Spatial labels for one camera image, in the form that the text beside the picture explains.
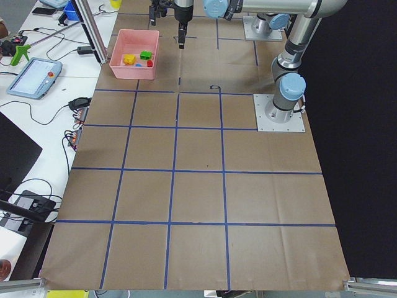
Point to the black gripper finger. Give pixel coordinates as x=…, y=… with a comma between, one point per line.
x=182, y=32

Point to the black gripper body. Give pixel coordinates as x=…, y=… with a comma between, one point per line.
x=182, y=13

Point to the green toy block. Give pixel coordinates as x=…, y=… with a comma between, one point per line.
x=146, y=55

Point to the yellow toy block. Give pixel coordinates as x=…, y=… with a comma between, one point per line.
x=129, y=59

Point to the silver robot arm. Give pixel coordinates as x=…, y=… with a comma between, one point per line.
x=294, y=46
x=267, y=22

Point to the pink plastic box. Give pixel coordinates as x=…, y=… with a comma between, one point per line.
x=131, y=41

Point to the black power adapter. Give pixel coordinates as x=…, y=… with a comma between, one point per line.
x=85, y=50

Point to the blue storage bin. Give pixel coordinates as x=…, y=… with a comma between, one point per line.
x=70, y=12

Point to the black smartphone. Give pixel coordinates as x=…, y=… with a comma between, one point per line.
x=42, y=11

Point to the teach pendant tablet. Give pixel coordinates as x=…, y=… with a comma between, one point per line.
x=36, y=78

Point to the brown paper table mat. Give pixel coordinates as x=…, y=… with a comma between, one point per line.
x=174, y=188

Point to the black laptop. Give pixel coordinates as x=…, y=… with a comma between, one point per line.
x=18, y=155

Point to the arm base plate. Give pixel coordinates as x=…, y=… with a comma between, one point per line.
x=249, y=34
x=271, y=119

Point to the aluminium frame post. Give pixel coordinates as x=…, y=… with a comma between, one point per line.
x=91, y=30

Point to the green handled reacher grabber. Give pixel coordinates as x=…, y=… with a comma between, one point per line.
x=55, y=45

